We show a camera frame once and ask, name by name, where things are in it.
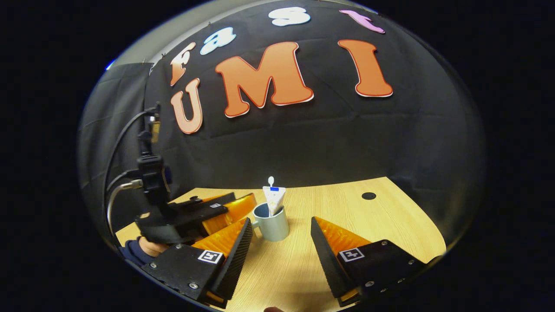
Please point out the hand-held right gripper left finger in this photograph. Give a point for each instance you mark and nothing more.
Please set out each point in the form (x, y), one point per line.
(236, 264)

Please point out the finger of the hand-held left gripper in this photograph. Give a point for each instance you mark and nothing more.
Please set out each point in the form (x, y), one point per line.
(234, 212)
(217, 198)

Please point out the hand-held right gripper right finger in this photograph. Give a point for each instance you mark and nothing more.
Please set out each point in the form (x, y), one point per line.
(329, 264)

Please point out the white toothpaste tube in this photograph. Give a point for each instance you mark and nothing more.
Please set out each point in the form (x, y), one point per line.
(274, 199)

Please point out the pale green cup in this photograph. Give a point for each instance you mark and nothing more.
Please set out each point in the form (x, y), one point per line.
(275, 227)

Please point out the wooden desktop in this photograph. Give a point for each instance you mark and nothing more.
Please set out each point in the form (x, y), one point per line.
(295, 268)

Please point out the black backdrop cloth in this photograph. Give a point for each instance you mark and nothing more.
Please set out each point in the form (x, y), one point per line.
(347, 143)

